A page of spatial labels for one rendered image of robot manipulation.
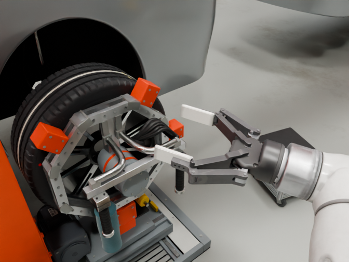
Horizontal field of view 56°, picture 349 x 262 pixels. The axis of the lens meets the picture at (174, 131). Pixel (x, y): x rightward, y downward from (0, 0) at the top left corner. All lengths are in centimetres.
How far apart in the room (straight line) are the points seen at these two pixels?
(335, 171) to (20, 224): 102
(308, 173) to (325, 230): 10
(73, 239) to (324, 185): 137
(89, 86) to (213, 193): 142
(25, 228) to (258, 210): 155
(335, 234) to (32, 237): 107
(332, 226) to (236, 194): 193
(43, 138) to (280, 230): 163
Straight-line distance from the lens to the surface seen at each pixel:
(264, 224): 230
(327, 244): 51
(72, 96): 125
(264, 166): 58
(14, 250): 136
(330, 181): 58
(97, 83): 128
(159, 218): 203
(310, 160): 58
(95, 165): 148
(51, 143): 119
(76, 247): 176
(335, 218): 53
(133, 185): 129
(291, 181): 58
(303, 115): 337
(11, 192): 117
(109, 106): 129
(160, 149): 57
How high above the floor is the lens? 179
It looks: 38 degrees down
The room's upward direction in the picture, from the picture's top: straight up
